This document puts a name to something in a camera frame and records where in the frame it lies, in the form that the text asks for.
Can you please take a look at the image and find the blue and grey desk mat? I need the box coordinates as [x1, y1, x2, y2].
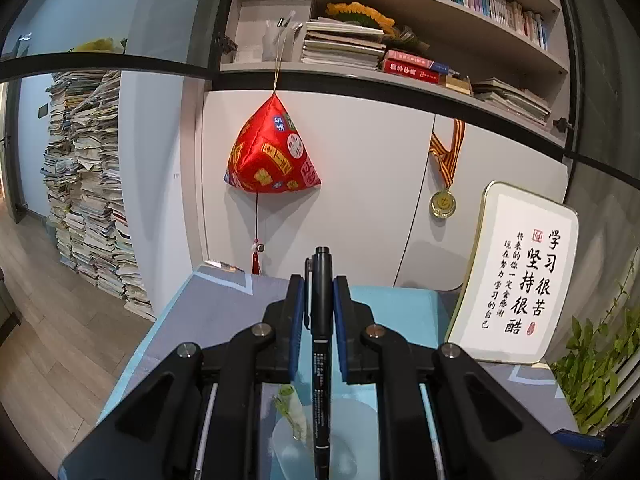
[97, 260, 581, 480]

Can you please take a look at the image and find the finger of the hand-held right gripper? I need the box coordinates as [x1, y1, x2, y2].
[551, 427, 607, 456]

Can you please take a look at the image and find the yellow flower decoration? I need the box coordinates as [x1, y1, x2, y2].
[325, 2, 397, 37]

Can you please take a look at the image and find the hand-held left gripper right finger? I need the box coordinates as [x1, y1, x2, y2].
[334, 275, 586, 480]

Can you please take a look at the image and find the gold medal with striped ribbon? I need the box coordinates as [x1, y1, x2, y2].
[428, 119, 467, 219]

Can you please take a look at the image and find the stack of flat books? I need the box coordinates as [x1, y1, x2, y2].
[301, 17, 387, 72]

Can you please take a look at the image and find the tall pile of paper books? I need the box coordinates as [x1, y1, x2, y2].
[42, 70, 157, 322]

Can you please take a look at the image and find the white cabinet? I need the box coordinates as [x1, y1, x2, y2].
[195, 87, 571, 292]

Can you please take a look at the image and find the green potted plant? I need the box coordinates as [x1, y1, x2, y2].
[550, 270, 640, 433]

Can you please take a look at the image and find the framed calligraphy sign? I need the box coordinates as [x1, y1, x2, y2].
[444, 181, 581, 365]

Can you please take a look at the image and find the stack of thin booklets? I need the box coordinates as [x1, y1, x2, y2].
[471, 77, 552, 127]

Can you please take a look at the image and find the white pen holder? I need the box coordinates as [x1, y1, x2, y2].
[262, 10, 303, 62]

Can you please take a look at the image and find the black marker pen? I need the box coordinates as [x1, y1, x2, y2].
[305, 246, 335, 480]

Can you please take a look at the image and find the white bookshelf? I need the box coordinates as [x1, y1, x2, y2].
[220, 0, 571, 148]

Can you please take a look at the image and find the thick red book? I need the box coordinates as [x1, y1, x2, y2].
[381, 50, 449, 84]

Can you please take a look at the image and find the translucent plastic pen cup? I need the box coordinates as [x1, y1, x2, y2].
[270, 384, 377, 480]

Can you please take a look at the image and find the red pyramid hanging ornament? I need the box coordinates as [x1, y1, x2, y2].
[223, 60, 322, 276]

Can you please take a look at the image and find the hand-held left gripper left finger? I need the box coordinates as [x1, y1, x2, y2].
[59, 274, 307, 480]

